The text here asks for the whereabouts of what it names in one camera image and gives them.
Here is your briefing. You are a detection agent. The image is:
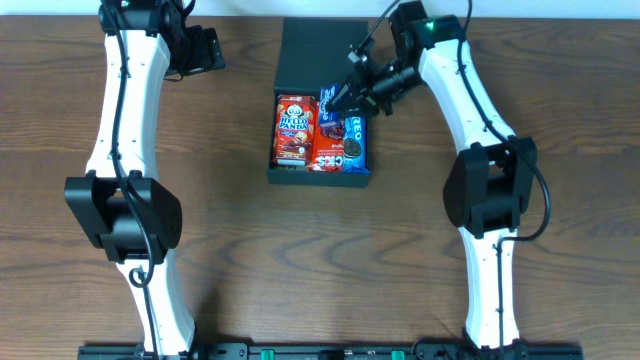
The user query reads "blue cookie pack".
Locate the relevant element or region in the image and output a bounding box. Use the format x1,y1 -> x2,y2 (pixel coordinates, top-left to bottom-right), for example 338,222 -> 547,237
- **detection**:
342,116 -> 369,174

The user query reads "black box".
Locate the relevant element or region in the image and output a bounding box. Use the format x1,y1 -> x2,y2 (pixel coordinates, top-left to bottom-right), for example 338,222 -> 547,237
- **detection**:
266,17 -> 370,188

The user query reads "red Hello Panda pack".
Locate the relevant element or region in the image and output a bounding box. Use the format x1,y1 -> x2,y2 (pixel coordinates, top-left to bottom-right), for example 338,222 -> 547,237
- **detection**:
273,95 -> 317,167

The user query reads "red Hacks candy bag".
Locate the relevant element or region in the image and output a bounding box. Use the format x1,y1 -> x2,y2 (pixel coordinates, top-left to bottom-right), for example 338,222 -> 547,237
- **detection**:
308,123 -> 345,172

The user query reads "small blue stick pack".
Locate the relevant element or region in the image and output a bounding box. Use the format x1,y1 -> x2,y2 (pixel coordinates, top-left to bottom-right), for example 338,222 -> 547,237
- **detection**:
318,84 -> 340,128

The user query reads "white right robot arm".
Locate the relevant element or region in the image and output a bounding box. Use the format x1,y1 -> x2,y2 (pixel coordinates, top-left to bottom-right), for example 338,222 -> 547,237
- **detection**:
327,1 -> 551,359

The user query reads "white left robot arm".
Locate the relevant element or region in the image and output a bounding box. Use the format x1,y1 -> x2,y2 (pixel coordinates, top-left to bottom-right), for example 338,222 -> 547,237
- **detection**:
64,0 -> 224,359

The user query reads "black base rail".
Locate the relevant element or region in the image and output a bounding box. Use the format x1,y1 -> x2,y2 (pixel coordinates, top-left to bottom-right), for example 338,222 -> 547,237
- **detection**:
77,341 -> 585,360

